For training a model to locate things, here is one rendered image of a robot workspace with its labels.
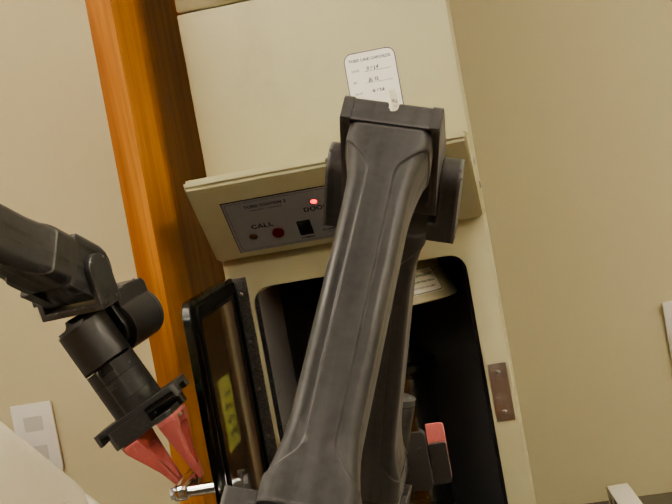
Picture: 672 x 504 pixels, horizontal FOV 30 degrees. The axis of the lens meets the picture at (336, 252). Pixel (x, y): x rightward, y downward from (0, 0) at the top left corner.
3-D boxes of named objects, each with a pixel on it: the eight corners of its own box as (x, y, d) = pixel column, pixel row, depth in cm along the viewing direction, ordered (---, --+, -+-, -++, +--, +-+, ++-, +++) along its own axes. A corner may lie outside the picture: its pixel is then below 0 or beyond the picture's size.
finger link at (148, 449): (174, 491, 135) (124, 420, 135) (228, 454, 135) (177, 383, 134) (162, 508, 129) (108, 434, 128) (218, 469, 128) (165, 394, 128)
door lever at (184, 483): (237, 479, 134) (232, 455, 134) (223, 501, 124) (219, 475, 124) (188, 487, 134) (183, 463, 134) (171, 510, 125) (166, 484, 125)
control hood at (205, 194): (220, 261, 152) (205, 179, 152) (485, 214, 147) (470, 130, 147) (196, 269, 141) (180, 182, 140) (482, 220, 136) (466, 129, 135)
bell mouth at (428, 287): (331, 305, 170) (324, 266, 170) (460, 284, 167) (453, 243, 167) (310, 323, 152) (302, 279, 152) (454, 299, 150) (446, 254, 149)
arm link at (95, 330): (42, 338, 130) (77, 312, 127) (79, 316, 136) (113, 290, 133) (81, 392, 130) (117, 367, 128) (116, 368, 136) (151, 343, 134)
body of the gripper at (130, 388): (117, 439, 135) (77, 384, 135) (193, 386, 134) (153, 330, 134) (102, 453, 129) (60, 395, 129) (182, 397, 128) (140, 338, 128)
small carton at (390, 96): (363, 150, 146) (353, 98, 145) (405, 142, 144) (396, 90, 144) (354, 150, 141) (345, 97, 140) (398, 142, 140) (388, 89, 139)
